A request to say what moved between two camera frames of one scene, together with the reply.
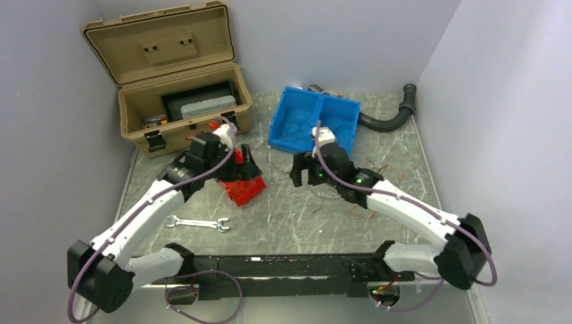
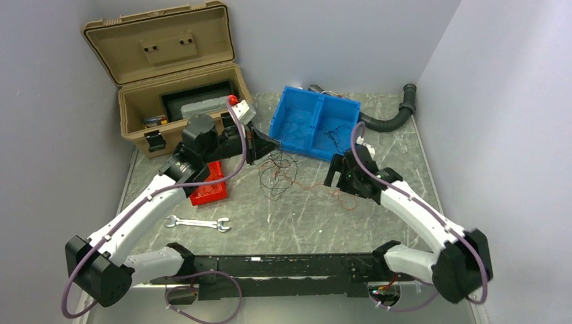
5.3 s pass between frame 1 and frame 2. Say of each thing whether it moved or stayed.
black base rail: stayed
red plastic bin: moved
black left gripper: moved
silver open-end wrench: stayed
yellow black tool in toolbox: stayed
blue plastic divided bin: stayed
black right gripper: moved
